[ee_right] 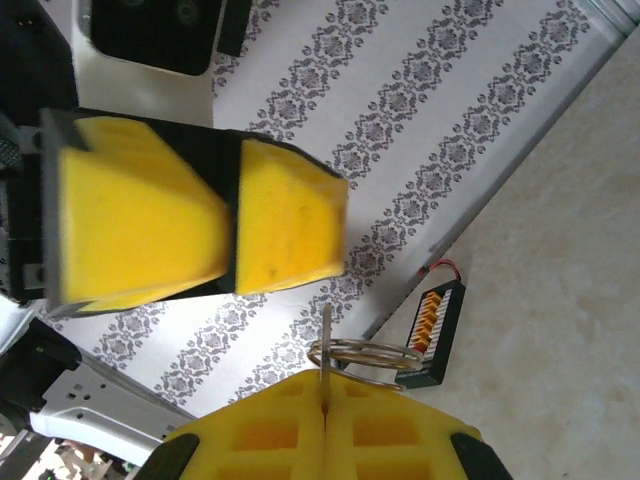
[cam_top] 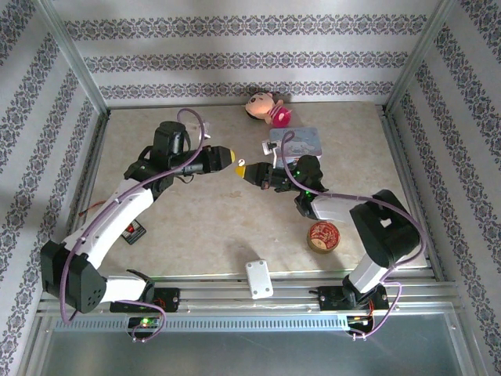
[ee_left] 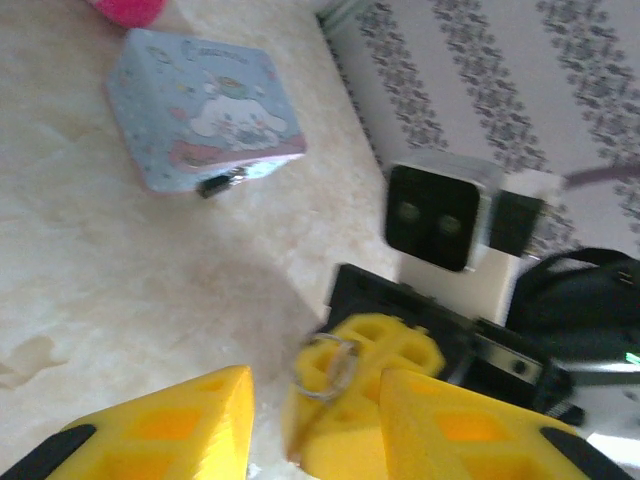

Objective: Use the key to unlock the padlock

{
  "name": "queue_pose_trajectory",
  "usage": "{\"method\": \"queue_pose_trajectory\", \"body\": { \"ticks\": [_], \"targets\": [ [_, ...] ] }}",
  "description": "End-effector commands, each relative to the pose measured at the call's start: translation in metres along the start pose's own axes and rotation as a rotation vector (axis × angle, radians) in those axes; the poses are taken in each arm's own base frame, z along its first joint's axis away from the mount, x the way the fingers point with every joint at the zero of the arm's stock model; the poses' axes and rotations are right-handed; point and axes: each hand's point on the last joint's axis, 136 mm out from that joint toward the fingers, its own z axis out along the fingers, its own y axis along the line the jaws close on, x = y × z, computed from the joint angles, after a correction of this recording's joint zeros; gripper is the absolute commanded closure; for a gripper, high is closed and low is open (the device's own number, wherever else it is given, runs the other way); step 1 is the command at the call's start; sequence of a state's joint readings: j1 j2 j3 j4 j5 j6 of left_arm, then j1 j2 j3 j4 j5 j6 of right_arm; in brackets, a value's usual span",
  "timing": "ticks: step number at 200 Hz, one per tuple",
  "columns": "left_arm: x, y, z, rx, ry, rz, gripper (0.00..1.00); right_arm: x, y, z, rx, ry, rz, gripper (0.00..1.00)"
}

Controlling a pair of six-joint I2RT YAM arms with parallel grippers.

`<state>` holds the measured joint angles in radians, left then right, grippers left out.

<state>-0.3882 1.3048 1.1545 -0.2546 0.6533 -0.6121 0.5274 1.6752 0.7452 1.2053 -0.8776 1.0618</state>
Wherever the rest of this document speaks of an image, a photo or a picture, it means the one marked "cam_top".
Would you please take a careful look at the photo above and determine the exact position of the blue pink cartoon tin box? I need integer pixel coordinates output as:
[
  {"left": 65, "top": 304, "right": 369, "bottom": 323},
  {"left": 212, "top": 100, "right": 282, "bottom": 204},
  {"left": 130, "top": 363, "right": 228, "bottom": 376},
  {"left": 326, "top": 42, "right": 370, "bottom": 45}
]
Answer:
[{"left": 269, "top": 125, "right": 324, "bottom": 162}]

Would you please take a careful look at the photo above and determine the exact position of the plush doll pink dress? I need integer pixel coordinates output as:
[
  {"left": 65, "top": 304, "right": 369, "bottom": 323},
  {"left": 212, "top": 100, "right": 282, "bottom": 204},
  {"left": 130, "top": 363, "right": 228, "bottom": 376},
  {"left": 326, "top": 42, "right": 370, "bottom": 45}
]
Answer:
[{"left": 245, "top": 91, "right": 294, "bottom": 128}]

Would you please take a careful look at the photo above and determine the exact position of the round red gold tin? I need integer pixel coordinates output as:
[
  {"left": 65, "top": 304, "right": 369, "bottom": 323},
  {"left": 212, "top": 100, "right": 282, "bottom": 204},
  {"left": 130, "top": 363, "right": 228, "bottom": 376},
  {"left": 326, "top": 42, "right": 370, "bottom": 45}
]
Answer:
[{"left": 307, "top": 221, "right": 341, "bottom": 255}]

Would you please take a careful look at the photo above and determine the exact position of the small black red box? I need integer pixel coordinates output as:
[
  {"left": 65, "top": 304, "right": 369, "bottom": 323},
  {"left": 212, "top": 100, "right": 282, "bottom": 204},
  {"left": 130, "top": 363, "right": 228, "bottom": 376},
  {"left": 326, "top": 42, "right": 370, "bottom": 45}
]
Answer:
[{"left": 121, "top": 220, "right": 148, "bottom": 246}]

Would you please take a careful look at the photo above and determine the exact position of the green lit controller board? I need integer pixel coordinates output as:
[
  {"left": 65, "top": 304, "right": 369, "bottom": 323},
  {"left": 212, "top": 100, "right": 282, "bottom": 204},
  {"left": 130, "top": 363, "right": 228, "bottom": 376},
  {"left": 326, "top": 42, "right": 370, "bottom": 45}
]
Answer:
[{"left": 128, "top": 316, "right": 162, "bottom": 330}]

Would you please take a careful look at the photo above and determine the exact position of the grey metal panel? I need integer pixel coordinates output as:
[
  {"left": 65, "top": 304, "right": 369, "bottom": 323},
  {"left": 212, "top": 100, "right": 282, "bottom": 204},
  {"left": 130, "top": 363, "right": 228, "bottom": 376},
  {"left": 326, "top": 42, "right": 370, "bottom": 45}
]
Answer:
[{"left": 23, "top": 313, "right": 479, "bottom": 376}]

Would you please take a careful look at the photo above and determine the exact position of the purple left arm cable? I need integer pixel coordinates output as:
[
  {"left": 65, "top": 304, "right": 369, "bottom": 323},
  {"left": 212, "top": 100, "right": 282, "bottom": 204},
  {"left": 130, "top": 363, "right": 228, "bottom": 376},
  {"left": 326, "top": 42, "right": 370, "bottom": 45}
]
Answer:
[{"left": 58, "top": 108, "right": 207, "bottom": 342}]

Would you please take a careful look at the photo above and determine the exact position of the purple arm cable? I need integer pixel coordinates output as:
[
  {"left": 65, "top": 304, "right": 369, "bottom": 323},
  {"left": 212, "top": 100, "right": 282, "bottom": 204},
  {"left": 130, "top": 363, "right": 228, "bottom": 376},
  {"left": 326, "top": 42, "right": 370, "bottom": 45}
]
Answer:
[
  {"left": 58, "top": 108, "right": 207, "bottom": 342},
  {"left": 279, "top": 131, "right": 428, "bottom": 340}
]

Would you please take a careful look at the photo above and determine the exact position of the thin red wire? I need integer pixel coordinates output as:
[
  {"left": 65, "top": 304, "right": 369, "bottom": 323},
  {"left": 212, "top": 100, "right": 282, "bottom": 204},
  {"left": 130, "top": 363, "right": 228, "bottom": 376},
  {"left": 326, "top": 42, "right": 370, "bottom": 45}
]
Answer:
[{"left": 79, "top": 200, "right": 107, "bottom": 216}]

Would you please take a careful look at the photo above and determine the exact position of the white plastic mount box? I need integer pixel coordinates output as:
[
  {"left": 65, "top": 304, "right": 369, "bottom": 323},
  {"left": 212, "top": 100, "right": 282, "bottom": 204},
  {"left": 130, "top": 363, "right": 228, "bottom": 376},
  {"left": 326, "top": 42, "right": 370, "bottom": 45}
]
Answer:
[{"left": 244, "top": 258, "right": 275, "bottom": 301}]

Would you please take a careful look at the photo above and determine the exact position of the aluminium rail frame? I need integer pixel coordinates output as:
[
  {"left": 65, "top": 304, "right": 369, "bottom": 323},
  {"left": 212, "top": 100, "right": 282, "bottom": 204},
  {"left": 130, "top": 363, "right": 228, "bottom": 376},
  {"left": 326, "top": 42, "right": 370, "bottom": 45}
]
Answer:
[{"left": 37, "top": 272, "right": 460, "bottom": 315}]

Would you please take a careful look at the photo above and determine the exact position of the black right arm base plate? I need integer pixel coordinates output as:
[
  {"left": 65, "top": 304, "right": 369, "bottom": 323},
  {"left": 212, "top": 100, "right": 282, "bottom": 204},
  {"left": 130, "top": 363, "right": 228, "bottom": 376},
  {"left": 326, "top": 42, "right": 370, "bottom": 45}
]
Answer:
[{"left": 317, "top": 284, "right": 391, "bottom": 313}]

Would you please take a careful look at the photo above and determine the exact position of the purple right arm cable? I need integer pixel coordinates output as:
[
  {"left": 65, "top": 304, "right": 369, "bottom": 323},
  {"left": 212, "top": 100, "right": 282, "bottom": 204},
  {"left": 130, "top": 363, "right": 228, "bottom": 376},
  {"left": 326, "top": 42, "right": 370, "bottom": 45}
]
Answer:
[{"left": 279, "top": 131, "right": 428, "bottom": 340}]

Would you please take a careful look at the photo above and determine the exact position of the aluminium corner post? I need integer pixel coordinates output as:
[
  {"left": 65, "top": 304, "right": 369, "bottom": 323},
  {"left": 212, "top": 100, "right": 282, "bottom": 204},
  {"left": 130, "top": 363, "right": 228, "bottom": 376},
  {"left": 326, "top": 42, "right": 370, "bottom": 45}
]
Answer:
[
  {"left": 384, "top": 0, "right": 458, "bottom": 113},
  {"left": 35, "top": 0, "right": 111, "bottom": 115}
]

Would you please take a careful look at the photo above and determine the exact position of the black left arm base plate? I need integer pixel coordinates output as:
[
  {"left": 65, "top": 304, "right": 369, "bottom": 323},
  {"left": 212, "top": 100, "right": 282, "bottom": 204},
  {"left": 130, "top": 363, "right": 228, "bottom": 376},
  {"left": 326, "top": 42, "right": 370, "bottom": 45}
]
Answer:
[{"left": 109, "top": 287, "right": 182, "bottom": 313}]

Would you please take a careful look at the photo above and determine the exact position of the slotted grey cable duct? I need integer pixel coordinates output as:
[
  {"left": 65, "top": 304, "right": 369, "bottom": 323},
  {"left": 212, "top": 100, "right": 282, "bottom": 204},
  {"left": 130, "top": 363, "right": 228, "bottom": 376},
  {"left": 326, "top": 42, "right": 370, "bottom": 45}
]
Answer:
[{"left": 52, "top": 314, "right": 457, "bottom": 332}]

